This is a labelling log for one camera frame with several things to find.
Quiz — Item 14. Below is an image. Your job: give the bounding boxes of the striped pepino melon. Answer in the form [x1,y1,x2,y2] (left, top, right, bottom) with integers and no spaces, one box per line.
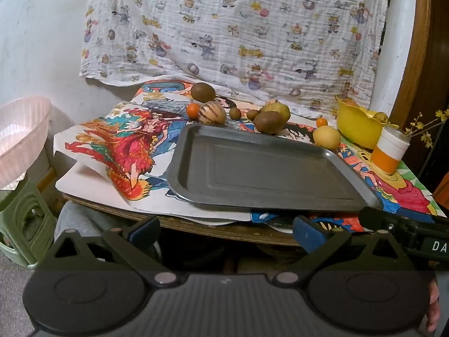
[198,101,227,126]

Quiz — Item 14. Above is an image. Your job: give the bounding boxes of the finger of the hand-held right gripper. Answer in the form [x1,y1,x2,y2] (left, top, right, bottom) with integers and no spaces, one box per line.
[358,206,436,234]

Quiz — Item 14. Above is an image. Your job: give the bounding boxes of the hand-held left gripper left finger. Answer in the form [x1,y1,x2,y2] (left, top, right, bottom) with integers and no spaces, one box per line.
[45,216,179,286]

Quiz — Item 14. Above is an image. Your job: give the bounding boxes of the pink plastic basket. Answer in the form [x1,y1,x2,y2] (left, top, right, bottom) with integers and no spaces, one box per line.
[0,95,53,189]

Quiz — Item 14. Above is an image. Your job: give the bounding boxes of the wooden headboard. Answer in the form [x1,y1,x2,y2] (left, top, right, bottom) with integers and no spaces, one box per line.
[389,0,449,192]

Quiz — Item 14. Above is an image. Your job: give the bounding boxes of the person's grey trouser leg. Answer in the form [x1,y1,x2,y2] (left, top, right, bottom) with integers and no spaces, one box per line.
[54,199,143,241]

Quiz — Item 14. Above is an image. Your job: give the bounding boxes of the yellow plastic bowl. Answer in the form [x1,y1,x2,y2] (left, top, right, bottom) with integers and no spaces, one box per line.
[334,95,400,151]

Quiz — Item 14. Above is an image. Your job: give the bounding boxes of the white panel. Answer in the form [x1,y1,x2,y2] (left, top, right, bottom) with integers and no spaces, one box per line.
[369,0,419,117]

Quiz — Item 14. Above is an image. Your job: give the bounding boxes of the green plastic stool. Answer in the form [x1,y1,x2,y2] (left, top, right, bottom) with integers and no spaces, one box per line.
[0,173,59,270]

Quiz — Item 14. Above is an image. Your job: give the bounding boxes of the black-haired figure poster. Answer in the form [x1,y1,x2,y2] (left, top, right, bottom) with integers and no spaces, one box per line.
[250,122,448,235]

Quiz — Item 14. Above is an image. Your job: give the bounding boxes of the yellow round fruit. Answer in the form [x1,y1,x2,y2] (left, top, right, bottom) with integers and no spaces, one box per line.
[312,125,342,150]

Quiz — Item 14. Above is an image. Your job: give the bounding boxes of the white printed blanket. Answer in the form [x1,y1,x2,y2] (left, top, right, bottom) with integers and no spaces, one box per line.
[79,0,392,120]

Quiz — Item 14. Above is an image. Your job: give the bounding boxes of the yellow-green pear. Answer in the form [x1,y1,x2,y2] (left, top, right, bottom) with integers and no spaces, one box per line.
[263,99,291,122]

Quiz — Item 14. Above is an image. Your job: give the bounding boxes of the large brown kiwi with sticker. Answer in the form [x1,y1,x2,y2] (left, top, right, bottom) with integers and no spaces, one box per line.
[190,82,216,103]

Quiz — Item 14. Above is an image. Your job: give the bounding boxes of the yellow flower twigs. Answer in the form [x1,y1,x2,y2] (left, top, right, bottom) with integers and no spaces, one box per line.
[403,109,449,149]

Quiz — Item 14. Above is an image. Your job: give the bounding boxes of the orange and white cup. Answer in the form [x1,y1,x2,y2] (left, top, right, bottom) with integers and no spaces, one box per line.
[370,125,411,175]

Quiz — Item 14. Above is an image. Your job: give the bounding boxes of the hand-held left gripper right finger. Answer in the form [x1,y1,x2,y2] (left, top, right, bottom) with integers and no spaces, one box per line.
[274,215,413,286]

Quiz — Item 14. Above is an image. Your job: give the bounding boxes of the dragon drawing poster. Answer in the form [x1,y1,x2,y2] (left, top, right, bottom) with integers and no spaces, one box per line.
[52,101,197,202]

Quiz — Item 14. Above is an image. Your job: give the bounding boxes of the person's right hand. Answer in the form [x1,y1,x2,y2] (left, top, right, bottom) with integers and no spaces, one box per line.
[425,277,441,334]

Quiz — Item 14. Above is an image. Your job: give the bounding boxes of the grey metal tray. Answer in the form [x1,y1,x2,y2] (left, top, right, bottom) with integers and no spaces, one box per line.
[166,123,384,212]

